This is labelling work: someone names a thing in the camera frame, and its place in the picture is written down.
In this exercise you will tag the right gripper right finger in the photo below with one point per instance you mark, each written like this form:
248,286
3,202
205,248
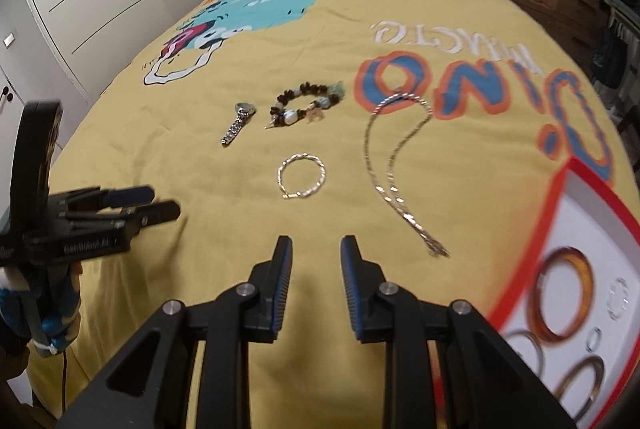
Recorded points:
370,315

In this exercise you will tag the dark grey bangle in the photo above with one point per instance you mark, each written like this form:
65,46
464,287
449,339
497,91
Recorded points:
580,387

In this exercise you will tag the thin silver bangle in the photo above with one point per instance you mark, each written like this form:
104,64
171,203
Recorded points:
529,348

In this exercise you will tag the amber tortoise bangle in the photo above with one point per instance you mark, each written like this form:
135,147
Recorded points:
562,296

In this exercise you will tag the red jewelry box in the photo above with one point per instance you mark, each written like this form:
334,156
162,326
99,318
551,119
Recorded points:
581,211

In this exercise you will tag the silver wristwatch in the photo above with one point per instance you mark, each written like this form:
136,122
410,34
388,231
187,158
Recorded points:
243,113

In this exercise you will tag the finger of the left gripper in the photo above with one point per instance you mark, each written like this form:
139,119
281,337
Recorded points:
133,217
97,198

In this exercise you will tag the gloved left hand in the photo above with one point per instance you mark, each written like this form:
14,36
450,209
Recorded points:
41,305

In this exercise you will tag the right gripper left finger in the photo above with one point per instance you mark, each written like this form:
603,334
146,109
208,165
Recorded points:
264,317

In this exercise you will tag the yellow dinosaur bedspread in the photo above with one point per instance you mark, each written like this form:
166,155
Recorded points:
429,129

